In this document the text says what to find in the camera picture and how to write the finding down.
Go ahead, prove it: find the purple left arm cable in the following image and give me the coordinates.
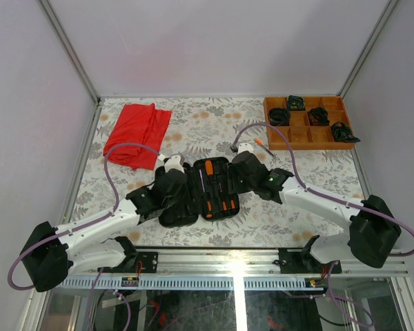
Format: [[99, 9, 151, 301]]
[[7, 143, 165, 291]]

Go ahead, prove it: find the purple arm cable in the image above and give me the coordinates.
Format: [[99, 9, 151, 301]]
[[230, 123, 414, 257], [7, 143, 165, 291]]

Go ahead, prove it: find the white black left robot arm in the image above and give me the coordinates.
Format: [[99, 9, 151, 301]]
[[21, 169, 188, 292]]

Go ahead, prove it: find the black orange stubby screwdriver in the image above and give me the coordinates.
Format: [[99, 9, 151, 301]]
[[205, 160, 214, 185]]

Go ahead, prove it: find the black plastic tool case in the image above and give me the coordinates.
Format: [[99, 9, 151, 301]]
[[159, 157, 240, 228]]

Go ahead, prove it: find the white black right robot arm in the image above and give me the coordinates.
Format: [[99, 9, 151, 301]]
[[228, 151, 402, 272]]

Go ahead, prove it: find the orange compartment tray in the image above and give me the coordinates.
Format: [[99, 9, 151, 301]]
[[264, 96, 356, 150]]

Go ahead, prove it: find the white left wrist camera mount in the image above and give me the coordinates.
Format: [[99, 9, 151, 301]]
[[158, 153, 184, 172]]

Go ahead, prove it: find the red folded cloth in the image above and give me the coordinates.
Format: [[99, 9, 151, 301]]
[[103, 103, 172, 170]]

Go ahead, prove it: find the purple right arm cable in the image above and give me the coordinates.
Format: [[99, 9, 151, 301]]
[[230, 123, 414, 257]]

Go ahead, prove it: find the black strap bundle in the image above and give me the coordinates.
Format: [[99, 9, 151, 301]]
[[268, 107, 292, 128], [285, 95, 306, 112], [307, 106, 330, 127], [330, 121, 362, 144]]

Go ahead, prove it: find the large black handled screwdriver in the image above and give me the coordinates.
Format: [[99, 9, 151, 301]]
[[199, 170, 213, 219]]

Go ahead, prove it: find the small orange precision screwdriver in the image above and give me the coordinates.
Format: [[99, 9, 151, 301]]
[[254, 139, 275, 158]]

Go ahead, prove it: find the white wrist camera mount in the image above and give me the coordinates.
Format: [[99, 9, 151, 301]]
[[230, 143, 254, 154], [158, 153, 184, 172]]

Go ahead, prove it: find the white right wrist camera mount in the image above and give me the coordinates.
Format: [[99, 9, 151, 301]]
[[230, 143, 254, 154]]

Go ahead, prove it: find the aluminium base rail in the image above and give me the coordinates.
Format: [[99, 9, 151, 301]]
[[56, 248, 408, 293]]

